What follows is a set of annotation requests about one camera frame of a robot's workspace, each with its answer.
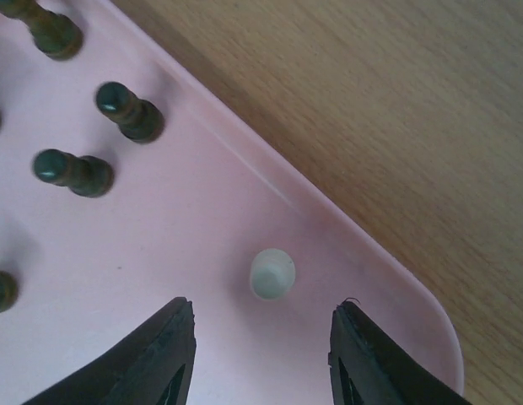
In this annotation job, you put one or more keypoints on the dark chess pawn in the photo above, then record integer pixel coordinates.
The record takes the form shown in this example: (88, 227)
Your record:
(137, 119)
(85, 176)
(8, 291)

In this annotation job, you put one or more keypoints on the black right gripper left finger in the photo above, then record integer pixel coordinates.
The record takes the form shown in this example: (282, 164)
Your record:
(151, 365)

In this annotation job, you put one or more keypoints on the white chess pawn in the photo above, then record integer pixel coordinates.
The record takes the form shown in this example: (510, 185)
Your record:
(272, 274)

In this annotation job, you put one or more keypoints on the pink plastic tray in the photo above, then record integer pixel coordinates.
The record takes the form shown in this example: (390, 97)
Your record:
(186, 215)

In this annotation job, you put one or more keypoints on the dark chess rook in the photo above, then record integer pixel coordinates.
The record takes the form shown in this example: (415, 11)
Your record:
(54, 34)

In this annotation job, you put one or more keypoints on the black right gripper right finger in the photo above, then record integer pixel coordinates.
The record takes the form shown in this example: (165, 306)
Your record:
(368, 367)

